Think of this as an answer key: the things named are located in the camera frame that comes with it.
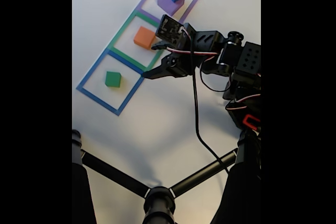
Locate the large orange cube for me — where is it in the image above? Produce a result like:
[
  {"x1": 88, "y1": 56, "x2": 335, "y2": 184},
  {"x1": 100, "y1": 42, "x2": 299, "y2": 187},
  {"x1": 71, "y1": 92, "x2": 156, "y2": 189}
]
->
[{"x1": 133, "y1": 26, "x2": 157, "y2": 51}]

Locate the large purple cube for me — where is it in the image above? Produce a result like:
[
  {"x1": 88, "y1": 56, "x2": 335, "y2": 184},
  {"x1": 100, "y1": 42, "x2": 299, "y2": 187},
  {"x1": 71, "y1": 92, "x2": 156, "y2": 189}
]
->
[{"x1": 156, "y1": 0, "x2": 185, "y2": 17}]

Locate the medium green cube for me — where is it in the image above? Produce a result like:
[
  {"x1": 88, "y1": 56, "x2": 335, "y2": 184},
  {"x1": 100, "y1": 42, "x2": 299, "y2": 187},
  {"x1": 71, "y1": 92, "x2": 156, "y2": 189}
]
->
[{"x1": 104, "y1": 71, "x2": 123, "y2": 88}]

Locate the red clamp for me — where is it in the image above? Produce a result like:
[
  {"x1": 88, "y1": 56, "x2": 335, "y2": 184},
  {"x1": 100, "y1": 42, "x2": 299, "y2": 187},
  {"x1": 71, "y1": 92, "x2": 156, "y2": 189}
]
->
[{"x1": 241, "y1": 114, "x2": 261, "y2": 131}]

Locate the black tripod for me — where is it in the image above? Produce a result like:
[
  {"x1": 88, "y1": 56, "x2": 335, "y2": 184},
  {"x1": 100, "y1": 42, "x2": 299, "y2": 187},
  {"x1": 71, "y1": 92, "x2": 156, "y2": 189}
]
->
[{"x1": 72, "y1": 129, "x2": 261, "y2": 224}]

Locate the gripper camera board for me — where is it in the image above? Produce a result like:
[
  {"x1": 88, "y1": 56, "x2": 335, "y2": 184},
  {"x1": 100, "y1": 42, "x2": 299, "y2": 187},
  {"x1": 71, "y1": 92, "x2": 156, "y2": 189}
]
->
[{"x1": 155, "y1": 14, "x2": 190, "y2": 51}]

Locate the green square tape frame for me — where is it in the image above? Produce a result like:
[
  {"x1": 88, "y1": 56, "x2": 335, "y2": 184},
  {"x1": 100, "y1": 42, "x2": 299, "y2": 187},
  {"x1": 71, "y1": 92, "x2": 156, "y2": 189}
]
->
[{"x1": 108, "y1": 10, "x2": 169, "y2": 74}]

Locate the black camera cable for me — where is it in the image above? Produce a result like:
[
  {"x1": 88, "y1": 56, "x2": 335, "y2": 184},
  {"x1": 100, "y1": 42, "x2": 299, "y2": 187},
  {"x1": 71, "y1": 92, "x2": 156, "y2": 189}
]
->
[{"x1": 189, "y1": 35, "x2": 229, "y2": 174}]

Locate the blue square tape frame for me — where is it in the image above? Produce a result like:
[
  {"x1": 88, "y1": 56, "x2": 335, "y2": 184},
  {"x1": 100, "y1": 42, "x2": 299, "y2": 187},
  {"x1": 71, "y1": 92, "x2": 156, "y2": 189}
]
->
[{"x1": 76, "y1": 47, "x2": 148, "y2": 116}]

